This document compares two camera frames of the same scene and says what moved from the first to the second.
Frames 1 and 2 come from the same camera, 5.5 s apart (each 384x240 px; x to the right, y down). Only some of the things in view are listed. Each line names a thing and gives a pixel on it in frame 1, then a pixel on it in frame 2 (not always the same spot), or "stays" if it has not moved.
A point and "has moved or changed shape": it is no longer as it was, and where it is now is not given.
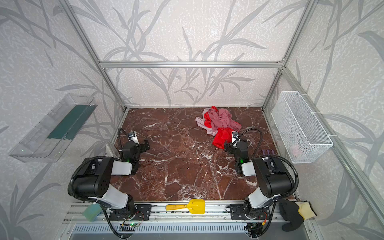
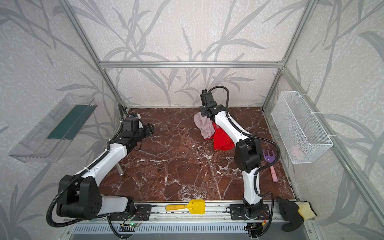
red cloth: (224, 134) has moved or changed shape
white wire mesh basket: (302, 136) stays
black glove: (289, 210) stays
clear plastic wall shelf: (47, 141) stays
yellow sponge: (305, 210) stays
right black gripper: (234, 147) to (208, 111)
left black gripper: (139, 145) to (147, 130)
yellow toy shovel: (197, 206) stays
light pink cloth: (201, 123) has moved or changed shape
